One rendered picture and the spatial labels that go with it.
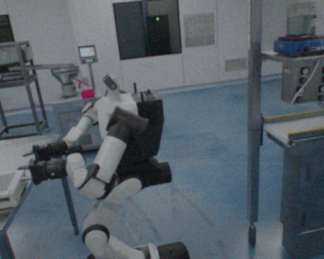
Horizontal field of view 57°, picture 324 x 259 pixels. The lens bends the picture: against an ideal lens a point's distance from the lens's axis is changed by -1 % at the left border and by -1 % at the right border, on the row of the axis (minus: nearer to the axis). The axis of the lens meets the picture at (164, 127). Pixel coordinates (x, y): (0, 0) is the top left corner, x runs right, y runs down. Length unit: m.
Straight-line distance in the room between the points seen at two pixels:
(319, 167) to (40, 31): 5.80
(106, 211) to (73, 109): 2.48
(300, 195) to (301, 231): 0.29
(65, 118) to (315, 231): 3.01
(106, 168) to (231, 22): 6.29
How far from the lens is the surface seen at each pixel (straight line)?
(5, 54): 4.80
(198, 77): 7.03
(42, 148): 1.64
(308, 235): 2.26
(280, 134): 1.83
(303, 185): 2.00
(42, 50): 6.73
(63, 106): 3.94
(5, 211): 1.53
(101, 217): 1.63
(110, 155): 1.14
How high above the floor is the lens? 1.62
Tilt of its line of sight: 20 degrees down
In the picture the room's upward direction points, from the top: 6 degrees counter-clockwise
